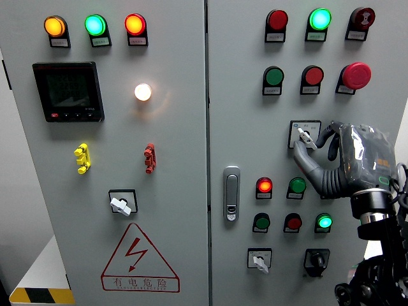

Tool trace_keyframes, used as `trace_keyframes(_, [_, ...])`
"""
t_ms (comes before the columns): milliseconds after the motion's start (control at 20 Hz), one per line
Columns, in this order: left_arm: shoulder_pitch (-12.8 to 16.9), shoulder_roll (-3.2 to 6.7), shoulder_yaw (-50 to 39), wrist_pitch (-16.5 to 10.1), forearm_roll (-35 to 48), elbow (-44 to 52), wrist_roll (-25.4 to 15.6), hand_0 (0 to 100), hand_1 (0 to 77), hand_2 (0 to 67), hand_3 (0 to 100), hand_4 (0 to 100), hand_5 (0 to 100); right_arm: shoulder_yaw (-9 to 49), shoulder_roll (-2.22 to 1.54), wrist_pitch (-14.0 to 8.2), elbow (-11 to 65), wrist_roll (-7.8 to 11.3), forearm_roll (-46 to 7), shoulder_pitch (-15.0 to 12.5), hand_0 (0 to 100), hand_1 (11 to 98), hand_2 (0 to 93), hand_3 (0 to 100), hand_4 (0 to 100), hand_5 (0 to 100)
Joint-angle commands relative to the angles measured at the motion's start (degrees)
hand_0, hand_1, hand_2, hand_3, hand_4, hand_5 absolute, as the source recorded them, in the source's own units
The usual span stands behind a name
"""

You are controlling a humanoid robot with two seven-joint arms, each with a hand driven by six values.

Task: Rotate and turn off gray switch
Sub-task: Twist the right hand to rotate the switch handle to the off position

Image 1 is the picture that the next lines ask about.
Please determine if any grey turn switch white handle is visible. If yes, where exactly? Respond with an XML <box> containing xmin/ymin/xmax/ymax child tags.
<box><xmin>287</xmin><ymin>119</ymin><xmax>322</xmax><ymax>150</ymax></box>

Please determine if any small green push button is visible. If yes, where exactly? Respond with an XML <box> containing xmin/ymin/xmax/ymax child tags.
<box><xmin>288</xmin><ymin>177</ymin><xmax>307</xmax><ymax>194</ymax></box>
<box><xmin>254</xmin><ymin>212</ymin><xmax>271</xmax><ymax>231</ymax></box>

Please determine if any small green lit lamp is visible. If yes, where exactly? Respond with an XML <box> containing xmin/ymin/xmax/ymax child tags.
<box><xmin>315</xmin><ymin>213</ymin><xmax>333</xmax><ymax>230</ymax></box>

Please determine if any large red stop button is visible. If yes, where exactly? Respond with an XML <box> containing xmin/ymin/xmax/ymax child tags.
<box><xmin>341</xmin><ymin>62</ymin><xmax>372</xmax><ymax>91</ymax></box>

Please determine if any small red push button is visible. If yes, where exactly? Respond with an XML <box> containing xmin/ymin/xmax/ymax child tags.
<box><xmin>284</xmin><ymin>213</ymin><xmax>303</xmax><ymax>231</ymax></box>

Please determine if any large red push button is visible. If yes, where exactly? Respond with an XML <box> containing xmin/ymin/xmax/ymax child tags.
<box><xmin>302</xmin><ymin>65</ymin><xmax>325</xmax><ymax>87</ymax></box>

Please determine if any small lit red lamp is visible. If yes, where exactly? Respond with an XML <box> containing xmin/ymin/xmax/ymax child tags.
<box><xmin>256</xmin><ymin>177</ymin><xmax>273</xmax><ymax>194</ymax></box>

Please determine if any grey cabinet door with lock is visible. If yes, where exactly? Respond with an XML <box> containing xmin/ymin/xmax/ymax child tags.
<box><xmin>207</xmin><ymin>0</ymin><xmax>408</xmax><ymax>306</ymax></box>

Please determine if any large green push button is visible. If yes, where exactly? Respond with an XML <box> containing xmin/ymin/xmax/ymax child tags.
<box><xmin>264</xmin><ymin>66</ymin><xmax>285</xmax><ymax>87</ymax></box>

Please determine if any silver door lock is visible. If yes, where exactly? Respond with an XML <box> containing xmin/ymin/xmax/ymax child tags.
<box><xmin>222</xmin><ymin>165</ymin><xmax>241</xmax><ymax>222</ymax></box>

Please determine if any red buzzer lamp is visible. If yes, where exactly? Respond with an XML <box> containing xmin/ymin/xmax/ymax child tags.
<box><xmin>352</xmin><ymin>6</ymin><xmax>376</xmax><ymax>30</ymax></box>

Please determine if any large green round lamp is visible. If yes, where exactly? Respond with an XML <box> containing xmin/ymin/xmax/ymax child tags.
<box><xmin>309</xmin><ymin>8</ymin><xmax>333</xmax><ymax>31</ymax></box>
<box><xmin>84</xmin><ymin>13</ymin><xmax>107</xmax><ymax>37</ymax></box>

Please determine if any dark red round lamp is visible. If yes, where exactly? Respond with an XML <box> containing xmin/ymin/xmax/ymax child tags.
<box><xmin>266</xmin><ymin>9</ymin><xmax>289</xmax><ymax>32</ymax></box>

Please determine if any grey cabinet door with display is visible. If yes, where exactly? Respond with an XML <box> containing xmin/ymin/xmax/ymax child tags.
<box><xmin>0</xmin><ymin>0</ymin><xmax>210</xmax><ymax>306</ymax></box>

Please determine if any white round lamp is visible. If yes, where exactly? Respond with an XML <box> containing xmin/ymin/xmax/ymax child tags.
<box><xmin>133</xmin><ymin>83</ymin><xmax>152</xmax><ymax>102</ymax></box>

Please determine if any red warning triangle sticker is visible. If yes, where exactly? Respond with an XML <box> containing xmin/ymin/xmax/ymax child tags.
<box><xmin>100</xmin><ymin>222</ymin><xmax>181</xmax><ymax>293</ymax></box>

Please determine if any lit red round lamp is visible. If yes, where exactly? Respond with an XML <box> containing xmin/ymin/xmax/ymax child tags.
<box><xmin>124</xmin><ymin>13</ymin><xmax>147</xmax><ymax>36</ymax></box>

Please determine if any black display meter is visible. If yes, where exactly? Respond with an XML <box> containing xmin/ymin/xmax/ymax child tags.
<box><xmin>32</xmin><ymin>61</ymin><xmax>105</xmax><ymax>123</ymax></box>

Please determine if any yellow round lamp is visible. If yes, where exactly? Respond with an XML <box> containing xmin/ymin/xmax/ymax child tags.
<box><xmin>43</xmin><ymin>15</ymin><xmax>68</xmax><ymax>38</ymax></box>

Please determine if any black yellow striped tape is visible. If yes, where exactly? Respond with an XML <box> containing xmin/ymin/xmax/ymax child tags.
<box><xmin>9</xmin><ymin>288</ymin><xmax>76</xmax><ymax>305</ymax></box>

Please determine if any black handle turn switch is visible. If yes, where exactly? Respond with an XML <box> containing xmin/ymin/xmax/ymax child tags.
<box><xmin>302</xmin><ymin>248</ymin><xmax>331</xmax><ymax>279</ymax></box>

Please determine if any small red handle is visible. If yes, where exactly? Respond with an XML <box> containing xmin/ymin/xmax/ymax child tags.
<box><xmin>143</xmin><ymin>143</ymin><xmax>157</xmax><ymax>175</ymax></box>

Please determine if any small yellow handle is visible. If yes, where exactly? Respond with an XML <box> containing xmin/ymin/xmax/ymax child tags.
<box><xmin>73</xmin><ymin>143</ymin><xmax>92</xmax><ymax>175</ymax></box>

